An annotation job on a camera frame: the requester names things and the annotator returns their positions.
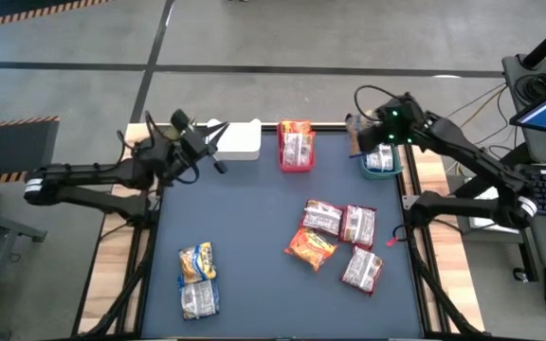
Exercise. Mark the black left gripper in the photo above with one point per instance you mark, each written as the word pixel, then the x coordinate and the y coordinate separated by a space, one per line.
pixel 180 151

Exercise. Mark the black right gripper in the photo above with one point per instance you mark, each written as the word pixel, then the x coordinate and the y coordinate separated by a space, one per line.
pixel 396 123

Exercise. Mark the blue Maruchan ramen packet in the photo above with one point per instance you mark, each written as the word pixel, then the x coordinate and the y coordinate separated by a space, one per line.
pixel 199 299
pixel 354 137
pixel 197 262
pixel 379 158

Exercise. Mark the orange Maruchan ramen packet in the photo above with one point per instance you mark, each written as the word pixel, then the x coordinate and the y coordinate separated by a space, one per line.
pixel 297 150
pixel 296 127
pixel 311 247

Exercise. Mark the red Maruchan ramen packet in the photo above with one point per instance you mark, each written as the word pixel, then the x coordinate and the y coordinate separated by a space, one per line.
pixel 322 217
pixel 358 226
pixel 361 269

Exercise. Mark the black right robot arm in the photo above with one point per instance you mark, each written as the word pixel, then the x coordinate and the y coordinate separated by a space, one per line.
pixel 472 156

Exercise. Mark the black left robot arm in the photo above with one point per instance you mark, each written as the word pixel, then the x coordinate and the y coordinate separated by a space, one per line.
pixel 88 173

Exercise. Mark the white plastic bin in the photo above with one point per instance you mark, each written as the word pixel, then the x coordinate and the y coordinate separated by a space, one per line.
pixel 240 142

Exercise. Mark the teal plastic bin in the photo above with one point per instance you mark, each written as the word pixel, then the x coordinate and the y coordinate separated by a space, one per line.
pixel 382 175

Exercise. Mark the red plastic bin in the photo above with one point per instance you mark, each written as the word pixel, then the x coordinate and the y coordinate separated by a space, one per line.
pixel 296 169

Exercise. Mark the small red tag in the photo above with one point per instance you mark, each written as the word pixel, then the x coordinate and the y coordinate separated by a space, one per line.
pixel 391 242

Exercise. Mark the white paper label sheet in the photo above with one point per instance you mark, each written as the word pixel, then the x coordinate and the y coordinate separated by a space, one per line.
pixel 481 222

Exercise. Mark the grey metal control box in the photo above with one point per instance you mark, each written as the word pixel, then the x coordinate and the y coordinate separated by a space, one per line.
pixel 491 238

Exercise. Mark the grey equipment cart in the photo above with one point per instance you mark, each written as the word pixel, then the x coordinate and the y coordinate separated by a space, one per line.
pixel 510 64

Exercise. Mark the black hazard-striped floor mat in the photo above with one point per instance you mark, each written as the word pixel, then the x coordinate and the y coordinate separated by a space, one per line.
pixel 12 147
pixel 36 12

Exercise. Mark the black caster wheel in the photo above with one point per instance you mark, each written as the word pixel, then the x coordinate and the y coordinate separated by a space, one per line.
pixel 519 274

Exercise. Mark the grey metal desk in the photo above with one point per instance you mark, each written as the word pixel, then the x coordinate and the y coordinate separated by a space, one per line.
pixel 3 226

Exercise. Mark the black aluminium table frame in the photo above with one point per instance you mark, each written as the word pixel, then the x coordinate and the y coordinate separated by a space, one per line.
pixel 330 127

